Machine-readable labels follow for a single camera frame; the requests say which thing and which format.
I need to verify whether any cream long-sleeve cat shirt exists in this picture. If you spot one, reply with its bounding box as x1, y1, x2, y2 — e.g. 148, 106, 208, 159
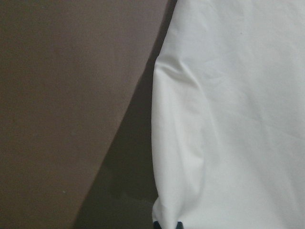
152, 0, 305, 229

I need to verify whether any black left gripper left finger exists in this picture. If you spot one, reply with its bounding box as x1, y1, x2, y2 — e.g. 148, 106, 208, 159
153, 221, 162, 229

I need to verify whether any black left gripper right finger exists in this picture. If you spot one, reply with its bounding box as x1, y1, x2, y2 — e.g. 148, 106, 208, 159
176, 221, 184, 229

